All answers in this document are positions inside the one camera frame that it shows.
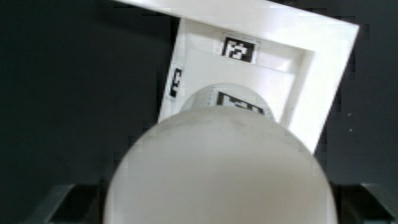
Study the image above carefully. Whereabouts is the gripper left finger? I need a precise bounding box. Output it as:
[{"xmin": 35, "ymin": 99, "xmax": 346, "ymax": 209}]
[{"xmin": 33, "ymin": 184, "xmax": 102, "ymax": 224}]

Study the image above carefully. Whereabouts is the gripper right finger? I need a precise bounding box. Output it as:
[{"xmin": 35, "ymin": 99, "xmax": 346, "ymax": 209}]
[{"xmin": 331, "ymin": 183, "xmax": 398, "ymax": 224}]

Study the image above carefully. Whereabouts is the white lamp bulb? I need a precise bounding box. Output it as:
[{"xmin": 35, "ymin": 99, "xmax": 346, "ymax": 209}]
[{"xmin": 102, "ymin": 83, "xmax": 337, "ymax": 224}]

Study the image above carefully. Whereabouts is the white lamp base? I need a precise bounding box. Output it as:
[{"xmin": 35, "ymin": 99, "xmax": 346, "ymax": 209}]
[{"xmin": 157, "ymin": 19, "xmax": 307, "ymax": 125}]

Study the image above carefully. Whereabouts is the white frame wall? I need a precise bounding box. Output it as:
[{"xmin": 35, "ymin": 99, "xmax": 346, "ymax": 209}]
[{"xmin": 116, "ymin": 0, "xmax": 358, "ymax": 149}]

